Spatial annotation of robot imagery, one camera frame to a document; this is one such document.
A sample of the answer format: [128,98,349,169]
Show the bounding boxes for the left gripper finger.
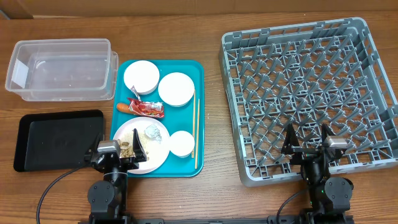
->
[132,128,147,159]
[90,133,104,153]

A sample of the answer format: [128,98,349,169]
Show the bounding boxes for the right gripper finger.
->
[282,123,300,150]
[321,123,335,146]

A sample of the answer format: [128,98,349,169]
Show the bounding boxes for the peanuts and rice scraps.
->
[116,130,150,158]

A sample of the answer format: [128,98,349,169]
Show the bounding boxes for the pink dinner plate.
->
[112,117,170,175]

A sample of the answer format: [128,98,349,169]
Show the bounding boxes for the foil ball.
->
[144,124,162,143]

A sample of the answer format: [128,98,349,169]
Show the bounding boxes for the white cup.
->
[169,131,195,158]

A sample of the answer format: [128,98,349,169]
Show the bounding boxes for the red snack wrapper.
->
[127,86,165,118]

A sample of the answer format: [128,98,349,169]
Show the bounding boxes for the white bowl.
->
[158,72,195,107]

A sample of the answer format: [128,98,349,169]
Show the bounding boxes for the pink bowl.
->
[124,60,160,95]

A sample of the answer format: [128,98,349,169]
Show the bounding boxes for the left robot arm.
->
[85,129,147,224]

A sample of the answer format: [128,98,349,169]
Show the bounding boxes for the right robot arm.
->
[276,124,354,223]

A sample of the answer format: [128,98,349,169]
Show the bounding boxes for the grey dishwasher rack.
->
[220,17,397,187]

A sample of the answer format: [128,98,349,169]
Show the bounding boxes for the black tray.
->
[13,110,105,172]

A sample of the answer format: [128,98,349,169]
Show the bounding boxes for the orange carrot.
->
[116,103,132,114]

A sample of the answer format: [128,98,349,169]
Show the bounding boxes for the wooden chopstick left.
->
[191,90,197,159]

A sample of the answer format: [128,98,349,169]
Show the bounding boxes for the wooden chopstick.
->
[195,99,200,169]
[191,90,197,159]

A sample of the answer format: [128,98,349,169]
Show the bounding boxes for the teal serving tray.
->
[110,60,205,178]

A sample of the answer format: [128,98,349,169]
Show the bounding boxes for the wooden chopstick right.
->
[195,99,200,169]

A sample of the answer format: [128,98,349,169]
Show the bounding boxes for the clear plastic bin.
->
[5,39,119,101]

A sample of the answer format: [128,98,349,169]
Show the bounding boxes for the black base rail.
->
[77,214,354,224]

